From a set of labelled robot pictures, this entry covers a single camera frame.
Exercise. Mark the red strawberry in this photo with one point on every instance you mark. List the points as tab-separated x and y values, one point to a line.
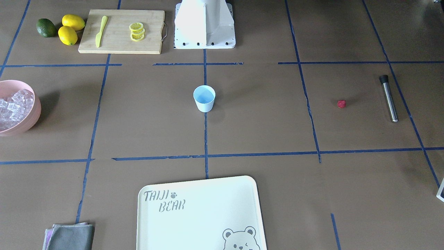
341	104

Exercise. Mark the light blue plastic cup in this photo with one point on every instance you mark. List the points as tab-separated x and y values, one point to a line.
204	97

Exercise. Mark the pile of clear ice cubes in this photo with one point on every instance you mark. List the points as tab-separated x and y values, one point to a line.
15	107

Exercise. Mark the cream bear tray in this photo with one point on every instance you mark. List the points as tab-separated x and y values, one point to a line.
213	214

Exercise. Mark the lemon slices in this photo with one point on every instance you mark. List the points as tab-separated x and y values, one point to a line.
137	31

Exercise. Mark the bamboo cutting board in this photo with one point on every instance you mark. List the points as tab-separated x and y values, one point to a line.
116	35

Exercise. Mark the yellow plastic knife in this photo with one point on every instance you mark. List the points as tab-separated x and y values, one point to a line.
98	36

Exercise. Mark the yellow lemon far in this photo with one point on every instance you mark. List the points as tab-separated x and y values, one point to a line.
74	21

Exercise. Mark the yellow lemon near board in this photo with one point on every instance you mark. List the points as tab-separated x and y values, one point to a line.
67	35

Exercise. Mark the grey folded cloth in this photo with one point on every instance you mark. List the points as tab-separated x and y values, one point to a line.
69	237

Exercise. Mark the green lime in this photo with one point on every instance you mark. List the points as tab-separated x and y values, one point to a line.
46	28

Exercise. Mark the pink bowl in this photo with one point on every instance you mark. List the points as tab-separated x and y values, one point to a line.
9	87

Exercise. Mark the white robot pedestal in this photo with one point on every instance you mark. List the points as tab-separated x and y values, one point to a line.
204	24

